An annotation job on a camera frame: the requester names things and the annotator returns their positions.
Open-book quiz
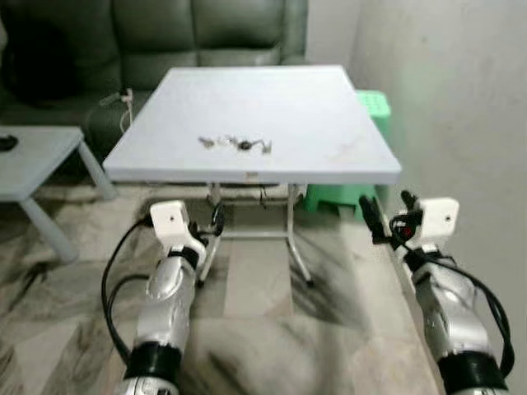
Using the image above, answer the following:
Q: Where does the grey side table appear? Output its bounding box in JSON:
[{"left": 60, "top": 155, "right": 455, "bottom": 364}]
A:
[{"left": 0, "top": 125, "right": 119, "bottom": 265}]

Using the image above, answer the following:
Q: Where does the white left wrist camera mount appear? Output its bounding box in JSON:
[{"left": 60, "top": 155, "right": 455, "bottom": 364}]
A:
[{"left": 150, "top": 200, "right": 208, "bottom": 264}]

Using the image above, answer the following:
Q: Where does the key bunch with black fob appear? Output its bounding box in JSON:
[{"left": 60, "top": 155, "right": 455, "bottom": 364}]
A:
[{"left": 221, "top": 134, "right": 273, "bottom": 156}]

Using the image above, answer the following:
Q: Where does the white folding table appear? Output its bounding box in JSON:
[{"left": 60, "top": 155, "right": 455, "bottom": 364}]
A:
[{"left": 103, "top": 66, "right": 403, "bottom": 288}]

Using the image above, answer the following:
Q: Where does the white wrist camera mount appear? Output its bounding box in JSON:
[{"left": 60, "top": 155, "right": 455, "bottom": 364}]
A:
[
  {"left": 150, "top": 200, "right": 208, "bottom": 264},
  {"left": 414, "top": 197, "right": 460, "bottom": 249}
]

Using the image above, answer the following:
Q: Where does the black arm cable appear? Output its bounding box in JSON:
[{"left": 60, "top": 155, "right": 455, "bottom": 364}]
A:
[
  {"left": 100, "top": 216, "right": 159, "bottom": 365},
  {"left": 410, "top": 245, "right": 516, "bottom": 379}
]

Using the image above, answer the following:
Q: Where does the white power strip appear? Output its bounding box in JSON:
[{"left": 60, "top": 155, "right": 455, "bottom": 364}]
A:
[{"left": 100, "top": 90, "right": 135, "bottom": 108}]

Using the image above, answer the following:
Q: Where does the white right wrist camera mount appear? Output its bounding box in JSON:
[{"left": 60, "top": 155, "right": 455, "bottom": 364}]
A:
[{"left": 414, "top": 197, "right": 460, "bottom": 249}]

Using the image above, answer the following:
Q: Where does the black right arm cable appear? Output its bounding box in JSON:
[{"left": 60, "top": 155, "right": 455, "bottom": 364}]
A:
[{"left": 410, "top": 245, "right": 516, "bottom": 379}]

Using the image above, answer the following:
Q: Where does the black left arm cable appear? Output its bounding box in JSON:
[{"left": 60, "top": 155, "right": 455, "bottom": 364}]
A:
[{"left": 100, "top": 216, "right": 159, "bottom": 365}]

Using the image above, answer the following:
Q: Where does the dark green leather sofa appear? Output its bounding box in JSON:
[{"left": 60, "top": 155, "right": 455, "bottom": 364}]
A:
[{"left": 0, "top": 0, "right": 310, "bottom": 162}]

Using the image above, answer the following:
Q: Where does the green plastic stool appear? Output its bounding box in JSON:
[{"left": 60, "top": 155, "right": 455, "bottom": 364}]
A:
[{"left": 302, "top": 90, "right": 393, "bottom": 218}]

